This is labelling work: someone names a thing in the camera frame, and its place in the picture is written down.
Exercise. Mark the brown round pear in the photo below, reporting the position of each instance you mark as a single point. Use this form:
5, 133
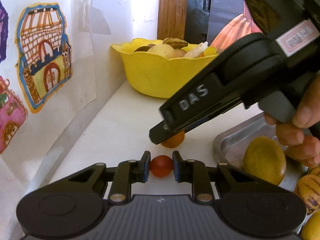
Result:
265, 159

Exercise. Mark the coloured houses drawing sheet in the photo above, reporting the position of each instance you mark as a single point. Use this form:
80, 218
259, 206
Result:
51, 68

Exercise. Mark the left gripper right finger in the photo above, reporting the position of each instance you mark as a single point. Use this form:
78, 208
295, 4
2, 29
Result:
195, 173

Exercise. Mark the dark striped pepino melon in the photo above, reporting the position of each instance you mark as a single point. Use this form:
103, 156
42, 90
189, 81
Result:
307, 189

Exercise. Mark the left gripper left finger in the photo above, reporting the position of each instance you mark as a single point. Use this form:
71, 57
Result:
127, 173

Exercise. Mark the silver metal tray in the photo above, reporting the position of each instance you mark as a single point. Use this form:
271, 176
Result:
229, 147

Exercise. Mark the large yellow lemon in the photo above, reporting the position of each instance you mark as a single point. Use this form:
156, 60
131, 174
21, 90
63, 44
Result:
311, 229

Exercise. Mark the yellow green mango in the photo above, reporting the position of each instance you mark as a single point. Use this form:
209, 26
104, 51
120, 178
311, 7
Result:
314, 171

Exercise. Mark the brown wooden door frame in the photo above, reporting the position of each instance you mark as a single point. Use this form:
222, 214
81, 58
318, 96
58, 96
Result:
171, 19

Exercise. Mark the yellow plastic bowl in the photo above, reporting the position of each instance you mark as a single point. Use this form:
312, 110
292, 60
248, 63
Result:
157, 76

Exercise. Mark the person's right hand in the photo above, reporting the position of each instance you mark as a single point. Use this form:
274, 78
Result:
302, 148

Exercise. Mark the red cherry tomato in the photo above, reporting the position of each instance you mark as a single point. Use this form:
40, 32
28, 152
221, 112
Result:
161, 166

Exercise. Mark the girl in orange dress poster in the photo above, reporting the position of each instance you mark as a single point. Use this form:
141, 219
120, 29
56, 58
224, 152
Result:
240, 26

